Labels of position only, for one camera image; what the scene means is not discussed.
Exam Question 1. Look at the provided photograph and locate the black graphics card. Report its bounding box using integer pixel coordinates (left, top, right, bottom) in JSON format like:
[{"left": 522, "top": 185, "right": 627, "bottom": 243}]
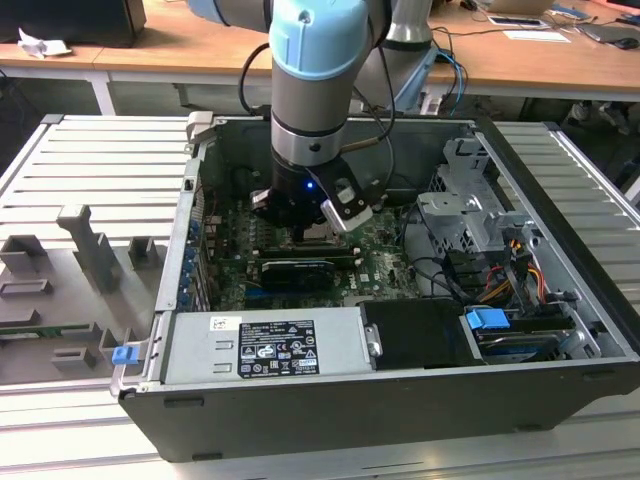
[{"left": 258, "top": 255, "right": 351, "bottom": 295}]

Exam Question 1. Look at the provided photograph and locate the white paper sheet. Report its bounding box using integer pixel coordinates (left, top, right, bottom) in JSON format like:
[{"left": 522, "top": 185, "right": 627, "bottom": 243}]
[{"left": 501, "top": 29, "right": 572, "bottom": 45}]

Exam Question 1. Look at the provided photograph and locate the grey metal drive cage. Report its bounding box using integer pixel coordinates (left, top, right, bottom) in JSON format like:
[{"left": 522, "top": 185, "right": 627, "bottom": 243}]
[{"left": 416, "top": 138, "right": 544, "bottom": 281}]

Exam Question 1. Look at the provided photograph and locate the black box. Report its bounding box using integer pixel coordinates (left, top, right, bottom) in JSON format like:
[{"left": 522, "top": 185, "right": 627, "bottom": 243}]
[{"left": 0, "top": 0, "right": 147, "bottom": 49}]

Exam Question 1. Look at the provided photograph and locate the wooden desk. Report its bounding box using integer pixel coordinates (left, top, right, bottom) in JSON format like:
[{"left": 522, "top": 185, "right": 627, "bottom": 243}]
[
  {"left": 427, "top": 0, "right": 640, "bottom": 104},
  {"left": 0, "top": 0, "right": 441, "bottom": 116}
]

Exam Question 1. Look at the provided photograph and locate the dark notebook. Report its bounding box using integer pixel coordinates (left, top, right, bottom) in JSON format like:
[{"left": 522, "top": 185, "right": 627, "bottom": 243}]
[{"left": 574, "top": 22, "right": 640, "bottom": 44}]

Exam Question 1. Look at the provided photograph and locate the grey power supply unit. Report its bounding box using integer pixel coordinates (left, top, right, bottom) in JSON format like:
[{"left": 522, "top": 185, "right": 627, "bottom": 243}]
[{"left": 162, "top": 307, "right": 381, "bottom": 386}]

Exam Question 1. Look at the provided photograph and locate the crumpled white paper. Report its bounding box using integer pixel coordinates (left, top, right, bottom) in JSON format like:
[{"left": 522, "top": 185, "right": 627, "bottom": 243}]
[{"left": 17, "top": 27, "right": 74, "bottom": 61}]

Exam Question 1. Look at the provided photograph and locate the spare green RAM stick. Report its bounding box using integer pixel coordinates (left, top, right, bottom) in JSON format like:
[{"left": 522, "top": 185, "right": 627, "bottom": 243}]
[{"left": 0, "top": 324, "right": 96, "bottom": 339}]

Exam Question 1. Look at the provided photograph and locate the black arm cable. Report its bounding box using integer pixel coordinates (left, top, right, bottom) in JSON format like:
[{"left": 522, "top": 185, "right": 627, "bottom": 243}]
[
  {"left": 344, "top": 49, "right": 400, "bottom": 206},
  {"left": 238, "top": 42, "right": 275, "bottom": 124}
]

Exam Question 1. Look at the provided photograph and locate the black plastic shroud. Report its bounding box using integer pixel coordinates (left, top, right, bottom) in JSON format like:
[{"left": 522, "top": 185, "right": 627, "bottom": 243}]
[{"left": 358, "top": 297, "right": 484, "bottom": 372}]

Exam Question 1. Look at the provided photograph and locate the green motherboard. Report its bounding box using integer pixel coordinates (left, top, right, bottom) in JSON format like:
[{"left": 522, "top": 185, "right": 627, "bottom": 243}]
[{"left": 197, "top": 189, "right": 451, "bottom": 311}]

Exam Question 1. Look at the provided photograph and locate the grey case latch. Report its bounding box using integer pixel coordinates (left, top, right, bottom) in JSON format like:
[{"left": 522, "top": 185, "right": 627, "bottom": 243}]
[{"left": 184, "top": 110, "right": 217, "bottom": 145}]

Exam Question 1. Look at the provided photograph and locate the white framed tablet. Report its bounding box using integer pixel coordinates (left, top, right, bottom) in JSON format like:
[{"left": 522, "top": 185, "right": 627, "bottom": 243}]
[{"left": 487, "top": 14, "right": 547, "bottom": 30}]

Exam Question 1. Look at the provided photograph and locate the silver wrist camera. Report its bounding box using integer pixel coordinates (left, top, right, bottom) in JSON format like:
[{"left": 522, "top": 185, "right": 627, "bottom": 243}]
[
  {"left": 248, "top": 188, "right": 274, "bottom": 219},
  {"left": 319, "top": 177, "right": 375, "bottom": 234}
]

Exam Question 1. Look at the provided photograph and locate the CPU socket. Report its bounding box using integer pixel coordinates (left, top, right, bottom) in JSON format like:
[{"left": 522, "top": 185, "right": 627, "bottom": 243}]
[{"left": 292, "top": 224, "right": 351, "bottom": 249}]

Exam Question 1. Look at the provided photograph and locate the hard disk in blue carrier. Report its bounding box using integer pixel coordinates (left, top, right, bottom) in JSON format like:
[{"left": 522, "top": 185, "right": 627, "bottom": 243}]
[{"left": 462, "top": 307, "right": 576, "bottom": 362}]

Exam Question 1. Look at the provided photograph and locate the yellow red power wire bundle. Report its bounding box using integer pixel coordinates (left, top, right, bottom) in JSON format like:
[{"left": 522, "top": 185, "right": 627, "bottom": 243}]
[{"left": 477, "top": 238, "right": 545, "bottom": 304}]

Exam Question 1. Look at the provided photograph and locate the grey parts rack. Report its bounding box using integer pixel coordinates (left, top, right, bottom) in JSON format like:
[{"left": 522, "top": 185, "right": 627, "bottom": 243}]
[{"left": 0, "top": 203, "right": 174, "bottom": 386}]

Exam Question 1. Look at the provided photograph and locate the blue case latch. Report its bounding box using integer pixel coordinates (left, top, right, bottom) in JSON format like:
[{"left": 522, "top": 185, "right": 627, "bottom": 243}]
[{"left": 111, "top": 344, "right": 138, "bottom": 370}]

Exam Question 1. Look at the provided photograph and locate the silver laptop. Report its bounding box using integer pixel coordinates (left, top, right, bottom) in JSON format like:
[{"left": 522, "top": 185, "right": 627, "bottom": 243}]
[{"left": 484, "top": 0, "right": 557, "bottom": 16}]

